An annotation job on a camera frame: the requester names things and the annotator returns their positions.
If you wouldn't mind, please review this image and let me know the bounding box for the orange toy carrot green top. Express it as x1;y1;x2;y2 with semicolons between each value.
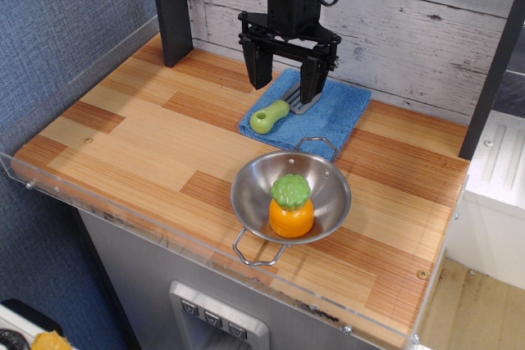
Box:
268;174;314;239

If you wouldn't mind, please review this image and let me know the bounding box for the grey toy fridge cabinet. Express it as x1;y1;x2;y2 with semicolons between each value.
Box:
75;206;370;350

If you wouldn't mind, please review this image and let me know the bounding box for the yellow toy at bottom left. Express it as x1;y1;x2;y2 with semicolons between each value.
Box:
30;331;74;350

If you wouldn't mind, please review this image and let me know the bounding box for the silver dispenser button panel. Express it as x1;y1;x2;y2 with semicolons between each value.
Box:
169;280;271;349

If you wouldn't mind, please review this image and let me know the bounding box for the dark right upright post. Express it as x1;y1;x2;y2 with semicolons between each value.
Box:
459;0;524;160

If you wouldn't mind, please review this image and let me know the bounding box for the white black box bottom left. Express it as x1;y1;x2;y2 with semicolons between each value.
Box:
1;300;63;349

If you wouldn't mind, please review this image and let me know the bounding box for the green handled grey toy spatula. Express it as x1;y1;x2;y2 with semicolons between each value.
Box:
249;83;322;134

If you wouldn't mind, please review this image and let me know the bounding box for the small steel two-handled bowl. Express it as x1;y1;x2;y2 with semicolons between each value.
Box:
231;137;352;266

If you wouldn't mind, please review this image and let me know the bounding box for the dark left upright post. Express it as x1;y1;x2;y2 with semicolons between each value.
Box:
155;0;194;67

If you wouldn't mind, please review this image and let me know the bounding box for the blue folded cloth napkin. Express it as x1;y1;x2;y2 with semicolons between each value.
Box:
239;69;372;160

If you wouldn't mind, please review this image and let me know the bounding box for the clear acrylic table guard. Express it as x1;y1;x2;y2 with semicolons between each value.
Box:
1;18;467;349

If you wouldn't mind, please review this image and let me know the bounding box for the white toy sink counter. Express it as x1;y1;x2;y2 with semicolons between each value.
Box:
445;111;524;289

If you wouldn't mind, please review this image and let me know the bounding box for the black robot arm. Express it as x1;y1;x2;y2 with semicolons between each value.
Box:
239;0;341;105

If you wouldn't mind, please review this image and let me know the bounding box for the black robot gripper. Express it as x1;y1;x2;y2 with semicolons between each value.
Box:
239;0;341;104

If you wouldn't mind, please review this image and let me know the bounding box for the dark upright post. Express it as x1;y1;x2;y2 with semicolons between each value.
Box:
155;0;194;67
459;0;524;160

